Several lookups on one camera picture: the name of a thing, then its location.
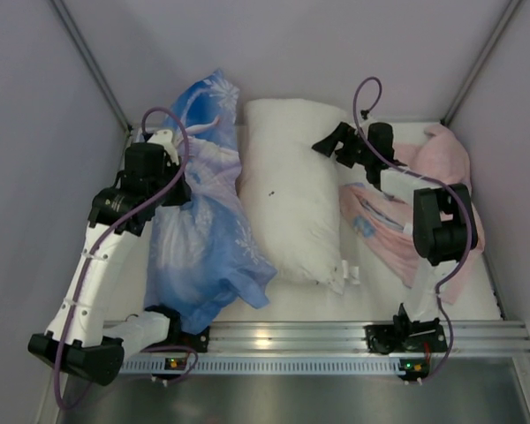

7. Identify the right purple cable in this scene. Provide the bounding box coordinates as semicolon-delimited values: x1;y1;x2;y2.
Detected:
352;77;473;381

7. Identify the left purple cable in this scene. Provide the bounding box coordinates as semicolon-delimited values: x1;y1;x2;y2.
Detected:
52;107;200;410

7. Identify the slotted white cable duct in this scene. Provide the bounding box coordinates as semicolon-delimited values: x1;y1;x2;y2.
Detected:
120;354;428;377

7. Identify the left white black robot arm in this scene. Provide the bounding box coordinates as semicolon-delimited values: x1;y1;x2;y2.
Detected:
28;129;191;386

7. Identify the blue Frozen print pillowcase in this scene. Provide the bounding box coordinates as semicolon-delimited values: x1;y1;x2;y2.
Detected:
144;70;276;334

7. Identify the aluminium mounting rail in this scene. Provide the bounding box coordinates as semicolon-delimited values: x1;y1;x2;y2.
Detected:
101;320;530;354

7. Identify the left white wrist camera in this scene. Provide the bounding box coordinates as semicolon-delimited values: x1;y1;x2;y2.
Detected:
147;129;178;156

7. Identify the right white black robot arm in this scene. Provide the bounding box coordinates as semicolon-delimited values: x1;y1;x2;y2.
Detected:
312;122;478;354

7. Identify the purple cable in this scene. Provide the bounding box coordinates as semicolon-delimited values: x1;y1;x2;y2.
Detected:
52;107;200;410
352;77;473;381

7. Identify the pink pillowcase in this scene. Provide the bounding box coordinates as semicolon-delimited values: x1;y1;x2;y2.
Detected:
338;124;472;288

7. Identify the bare white pillow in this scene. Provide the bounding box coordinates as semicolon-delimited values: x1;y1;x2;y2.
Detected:
238;99;347;294

